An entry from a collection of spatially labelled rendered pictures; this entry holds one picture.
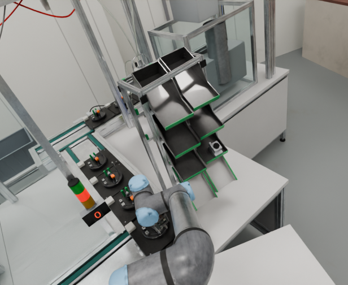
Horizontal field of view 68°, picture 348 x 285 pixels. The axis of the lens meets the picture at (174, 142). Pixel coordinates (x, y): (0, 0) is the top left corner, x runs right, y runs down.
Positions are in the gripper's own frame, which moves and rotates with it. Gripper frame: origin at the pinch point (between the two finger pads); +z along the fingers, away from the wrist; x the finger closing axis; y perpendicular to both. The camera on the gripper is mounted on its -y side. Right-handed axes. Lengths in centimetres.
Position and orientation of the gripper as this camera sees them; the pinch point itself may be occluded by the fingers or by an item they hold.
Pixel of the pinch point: (159, 227)
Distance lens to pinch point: 128.5
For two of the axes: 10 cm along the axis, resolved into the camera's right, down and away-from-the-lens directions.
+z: 2.4, 7.5, 6.2
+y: 6.0, 3.8, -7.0
